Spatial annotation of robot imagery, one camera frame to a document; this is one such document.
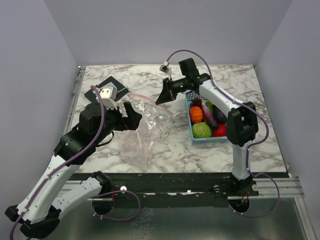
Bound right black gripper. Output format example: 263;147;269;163
155;77;189;106

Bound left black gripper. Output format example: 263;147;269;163
94;101;143;145

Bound clear pink zip top bag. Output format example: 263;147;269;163
119;93;174;173

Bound green toy cabbage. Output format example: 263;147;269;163
192;122;212;139

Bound dark purple toy eggplant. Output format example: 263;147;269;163
213;106;227;125

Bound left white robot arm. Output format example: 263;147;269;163
5;102;142;240

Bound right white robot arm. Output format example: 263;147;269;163
155;58;259;196

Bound dark red toy grapes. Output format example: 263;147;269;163
190;98;202;108

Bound black foam pad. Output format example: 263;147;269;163
84;76;129;103

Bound orange toy pumpkin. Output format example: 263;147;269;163
189;106;203;124

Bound green orange toy mango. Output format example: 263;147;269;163
205;101;214;114

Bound light blue plastic basket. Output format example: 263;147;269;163
185;92;228;145

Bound red toy tomato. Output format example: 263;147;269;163
213;124;227;137

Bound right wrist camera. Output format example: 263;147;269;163
159;64;172;80

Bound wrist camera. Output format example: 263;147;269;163
159;64;172;80
99;85;118;110

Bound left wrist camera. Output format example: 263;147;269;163
99;85;118;110

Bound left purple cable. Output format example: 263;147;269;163
9;84;141;240

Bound aluminium rail frame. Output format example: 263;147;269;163
50;64;314;240

